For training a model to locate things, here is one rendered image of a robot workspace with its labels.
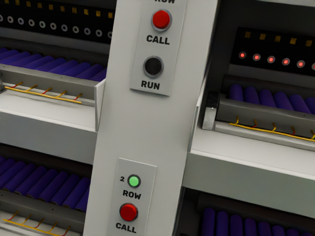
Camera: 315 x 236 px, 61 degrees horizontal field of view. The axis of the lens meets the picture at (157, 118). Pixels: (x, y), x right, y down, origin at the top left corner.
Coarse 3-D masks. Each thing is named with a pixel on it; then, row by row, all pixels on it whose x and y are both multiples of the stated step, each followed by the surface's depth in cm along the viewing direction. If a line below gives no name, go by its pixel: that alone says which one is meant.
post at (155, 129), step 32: (128, 0) 25; (192, 0) 24; (128, 32) 26; (192, 32) 25; (128, 64) 26; (192, 64) 25; (128, 96) 26; (160, 96) 26; (192, 96) 25; (128, 128) 27; (160, 128) 26; (96, 160) 28; (160, 160) 26; (96, 192) 28; (160, 192) 27; (96, 224) 29; (160, 224) 27
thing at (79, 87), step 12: (12, 72) 33; (24, 72) 33; (36, 72) 34; (24, 84) 34; (36, 84) 33; (48, 84) 33; (60, 84) 33; (72, 84) 32; (84, 84) 32; (96, 84) 32; (48, 96) 32; (84, 96) 33
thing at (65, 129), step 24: (72, 48) 45; (96, 48) 44; (0, 96) 32; (24, 96) 33; (96, 96) 26; (0, 120) 30; (24, 120) 29; (48, 120) 28; (72, 120) 29; (96, 120) 27; (24, 144) 31; (48, 144) 30; (72, 144) 29
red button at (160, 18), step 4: (156, 12) 24; (160, 12) 24; (164, 12) 24; (156, 16) 24; (160, 16) 24; (164, 16) 24; (168, 16) 24; (152, 20) 25; (156, 20) 24; (160, 20) 24; (164, 20) 24; (168, 20) 24; (156, 24) 24; (160, 24) 24; (164, 24) 24; (160, 28) 25
